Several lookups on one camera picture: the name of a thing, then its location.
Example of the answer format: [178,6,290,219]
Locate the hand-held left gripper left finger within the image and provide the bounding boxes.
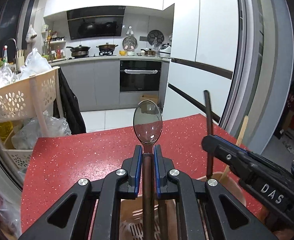
[18,145,144,240]

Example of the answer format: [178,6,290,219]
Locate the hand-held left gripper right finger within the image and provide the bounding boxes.
[154,144,279,240]

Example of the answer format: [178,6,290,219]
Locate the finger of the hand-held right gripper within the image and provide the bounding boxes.
[207,134,293,183]
[201,136,294,214]

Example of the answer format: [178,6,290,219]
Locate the dark brown chopstick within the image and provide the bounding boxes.
[203,90,214,179]

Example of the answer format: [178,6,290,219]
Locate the plain wooden chopstick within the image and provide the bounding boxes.
[220,115,249,183]

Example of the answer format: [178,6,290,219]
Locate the metal spoon with brown handle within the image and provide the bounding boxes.
[133,100,163,240]

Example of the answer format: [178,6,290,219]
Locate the pink plastic utensil holder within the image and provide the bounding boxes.
[118,171,247,240]

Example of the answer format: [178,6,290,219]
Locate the cardboard box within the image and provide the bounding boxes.
[139,94,160,110]

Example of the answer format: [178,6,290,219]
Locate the black built-in oven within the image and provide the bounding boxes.
[119,60,162,93]

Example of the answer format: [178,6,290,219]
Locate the black hanging garment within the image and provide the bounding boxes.
[58,67,87,134]

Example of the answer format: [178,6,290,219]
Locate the grey lower cabinets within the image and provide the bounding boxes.
[59,59,120,112]

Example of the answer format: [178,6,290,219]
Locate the clear plastic bag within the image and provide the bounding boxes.
[12,110,71,150]
[21,47,52,79]
[0,195,22,238]

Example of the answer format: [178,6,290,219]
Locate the white rice cooker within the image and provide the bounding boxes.
[159,43,172,58]

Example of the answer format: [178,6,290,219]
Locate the golden cooking pot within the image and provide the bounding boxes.
[96,42,119,52]

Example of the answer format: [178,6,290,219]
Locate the round metal steamer rack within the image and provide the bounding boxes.
[122,36,137,50]

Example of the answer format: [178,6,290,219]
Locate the white refrigerator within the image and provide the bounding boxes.
[163,0,240,124]

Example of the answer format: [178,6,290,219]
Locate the black wok with lid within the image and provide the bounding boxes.
[66,44,91,57]

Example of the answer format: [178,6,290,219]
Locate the yellow oil bottle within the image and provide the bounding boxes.
[0,121,14,140]

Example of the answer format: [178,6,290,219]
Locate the white spice rack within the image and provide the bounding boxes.
[48,37,67,60]

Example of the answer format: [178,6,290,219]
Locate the beige plastic storage cart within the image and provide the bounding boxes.
[0,66,60,170]

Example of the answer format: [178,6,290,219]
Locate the black range hood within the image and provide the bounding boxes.
[66,6,126,40]

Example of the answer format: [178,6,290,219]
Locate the wooden knife block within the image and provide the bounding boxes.
[16,50,25,73]

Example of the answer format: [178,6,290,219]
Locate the crumpled clear plastic bags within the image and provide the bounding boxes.
[0,62,21,93]

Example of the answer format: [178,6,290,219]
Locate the hanging plastic bag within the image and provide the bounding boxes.
[25,24,38,42]

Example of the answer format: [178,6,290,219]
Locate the kitchen faucet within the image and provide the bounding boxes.
[3,38,19,63]

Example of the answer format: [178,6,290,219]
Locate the grey sliding door frame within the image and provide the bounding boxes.
[219,0,294,155]

